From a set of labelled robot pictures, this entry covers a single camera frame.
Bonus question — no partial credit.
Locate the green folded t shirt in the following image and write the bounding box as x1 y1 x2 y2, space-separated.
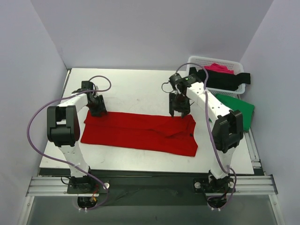
215 94 255 132

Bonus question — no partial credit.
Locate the red t shirt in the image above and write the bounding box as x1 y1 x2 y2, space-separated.
81 112 198 157

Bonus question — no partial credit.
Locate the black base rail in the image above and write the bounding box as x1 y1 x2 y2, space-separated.
39 169 236 209

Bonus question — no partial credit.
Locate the aluminium frame rail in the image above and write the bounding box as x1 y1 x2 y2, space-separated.
235 130 278 195

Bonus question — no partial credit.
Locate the pink t shirt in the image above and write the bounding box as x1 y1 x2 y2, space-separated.
204 63 234 74

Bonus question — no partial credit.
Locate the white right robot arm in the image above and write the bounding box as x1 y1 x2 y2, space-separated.
169 73 244 191

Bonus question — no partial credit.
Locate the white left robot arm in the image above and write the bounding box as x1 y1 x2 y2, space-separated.
47 81 107 193

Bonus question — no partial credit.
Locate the black t shirt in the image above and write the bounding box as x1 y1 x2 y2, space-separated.
188 67 251 91

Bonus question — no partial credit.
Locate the white plastic basket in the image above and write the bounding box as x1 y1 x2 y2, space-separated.
187 56 251 96

